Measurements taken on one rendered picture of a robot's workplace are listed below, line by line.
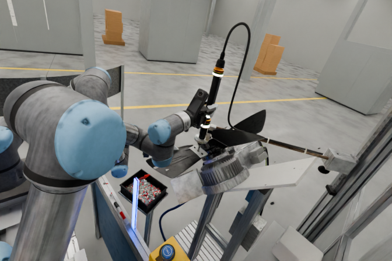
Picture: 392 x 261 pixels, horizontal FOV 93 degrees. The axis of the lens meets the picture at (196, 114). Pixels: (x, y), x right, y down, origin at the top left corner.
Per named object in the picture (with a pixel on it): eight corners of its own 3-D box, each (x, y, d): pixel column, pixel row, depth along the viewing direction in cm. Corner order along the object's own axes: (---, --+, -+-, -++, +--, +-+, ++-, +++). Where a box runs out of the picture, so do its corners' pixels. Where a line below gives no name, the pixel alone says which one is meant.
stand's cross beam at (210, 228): (228, 247, 120) (230, 244, 119) (224, 252, 118) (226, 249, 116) (207, 224, 131) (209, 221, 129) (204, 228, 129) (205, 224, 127)
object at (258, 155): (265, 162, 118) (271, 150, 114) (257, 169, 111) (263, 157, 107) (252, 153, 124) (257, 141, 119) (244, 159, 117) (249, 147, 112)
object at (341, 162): (342, 166, 89) (352, 152, 85) (349, 177, 83) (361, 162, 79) (319, 160, 90) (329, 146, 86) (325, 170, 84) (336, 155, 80)
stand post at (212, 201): (196, 260, 158) (224, 187, 115) (188, 268, 152) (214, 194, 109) (192, 255, 161) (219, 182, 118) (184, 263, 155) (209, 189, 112)
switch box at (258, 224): (255, 242, 119) (268, 221, 108) (247, 252, 113) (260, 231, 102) (235, 223, 127) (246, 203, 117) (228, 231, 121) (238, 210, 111)
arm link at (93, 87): (97, 83, 65) (133, 176, 92) (102, 73, 74) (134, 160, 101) (61, 90, 63) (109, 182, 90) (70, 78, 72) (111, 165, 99)
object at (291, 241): (315, 260, 93) (326, 248, 88) (304, 286, 82) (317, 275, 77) (283, 232, 103) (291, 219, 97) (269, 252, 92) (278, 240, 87)
